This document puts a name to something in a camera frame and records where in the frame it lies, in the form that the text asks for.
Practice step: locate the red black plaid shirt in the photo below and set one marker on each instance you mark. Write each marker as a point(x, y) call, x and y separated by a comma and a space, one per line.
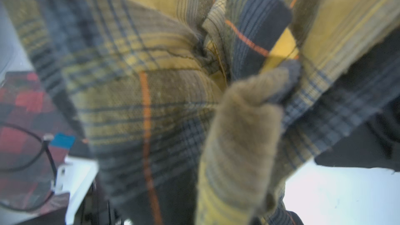
point(35, 139)

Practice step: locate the yellow plaid shirt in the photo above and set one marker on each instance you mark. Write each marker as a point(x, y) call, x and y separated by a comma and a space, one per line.
point(197, 111)

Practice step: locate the black folded shirt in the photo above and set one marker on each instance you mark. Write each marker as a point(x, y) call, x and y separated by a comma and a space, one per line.
point(375, 144)

